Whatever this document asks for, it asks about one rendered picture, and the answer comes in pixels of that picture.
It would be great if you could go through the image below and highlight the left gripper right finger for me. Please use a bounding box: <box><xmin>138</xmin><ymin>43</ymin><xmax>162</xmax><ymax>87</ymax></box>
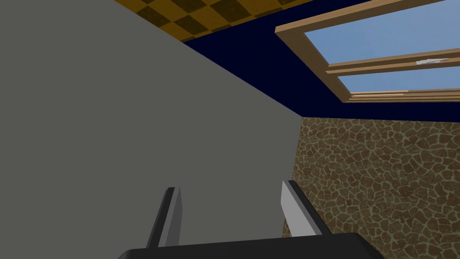
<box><xmin>280</xmin><ymin>180</ymin><xmax>333</xmax><ymax>238</ymax></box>

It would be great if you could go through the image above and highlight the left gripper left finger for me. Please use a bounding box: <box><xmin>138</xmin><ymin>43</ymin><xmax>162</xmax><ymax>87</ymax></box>
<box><xmin>146</xmin><ymin>186</ymin><xmax>183</xmax><ymax>249</ymax></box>

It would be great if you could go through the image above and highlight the wooden framed window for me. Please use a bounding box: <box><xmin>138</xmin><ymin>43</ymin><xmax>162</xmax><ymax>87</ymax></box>
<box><xmin>274</xmin><ymin>0</ymin><xmax>460</xmax><ymax>104</ymax></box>

